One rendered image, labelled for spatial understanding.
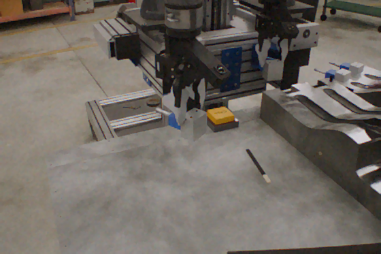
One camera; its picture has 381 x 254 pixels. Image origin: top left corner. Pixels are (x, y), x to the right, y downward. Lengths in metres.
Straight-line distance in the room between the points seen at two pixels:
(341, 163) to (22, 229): 1.57
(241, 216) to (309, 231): 0.14
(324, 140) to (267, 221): 0.25
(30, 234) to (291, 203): 1.42
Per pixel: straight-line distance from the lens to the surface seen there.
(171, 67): 0.76
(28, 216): 2.07
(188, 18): 0.71
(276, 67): 1.11
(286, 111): 1.01
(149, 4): 1.25
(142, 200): 0.82
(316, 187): 0.89
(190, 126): 0.80
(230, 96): 1.48
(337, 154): 0.89
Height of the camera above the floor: 1.36
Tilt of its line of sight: 29 degrees down
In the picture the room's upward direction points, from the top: straight up
